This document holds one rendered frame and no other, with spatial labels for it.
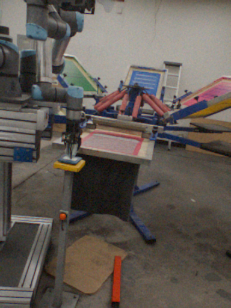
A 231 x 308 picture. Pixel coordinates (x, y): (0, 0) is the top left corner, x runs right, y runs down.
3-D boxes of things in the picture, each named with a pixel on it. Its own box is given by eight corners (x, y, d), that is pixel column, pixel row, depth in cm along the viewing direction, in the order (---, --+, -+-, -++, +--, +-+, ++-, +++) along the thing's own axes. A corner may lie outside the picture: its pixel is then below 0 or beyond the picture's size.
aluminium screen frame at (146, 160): (150, 166, 155) (151, 159, 154) (52, 148, 163) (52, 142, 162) (155, 138, 229) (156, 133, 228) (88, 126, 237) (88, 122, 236)
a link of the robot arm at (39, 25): (56, 43, 107) (58, 12, 103) (38, 38, 97) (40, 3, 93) (39, 41, 109) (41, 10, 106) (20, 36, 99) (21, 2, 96)
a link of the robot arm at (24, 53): (18, 70, 176) (18, 47, 172) (40, 72, 181) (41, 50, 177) (20, 70, 165) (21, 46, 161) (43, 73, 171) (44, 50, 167)
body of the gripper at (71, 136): (60, 143, 135) (62, 118, 131) (66, 139, 143) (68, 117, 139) (75, 145, 134) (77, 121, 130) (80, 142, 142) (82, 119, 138)
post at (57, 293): (68, 324, 161) (84, 171, 132) (32, 314, 164) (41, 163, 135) (79, 296, 182) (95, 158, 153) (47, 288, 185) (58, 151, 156)
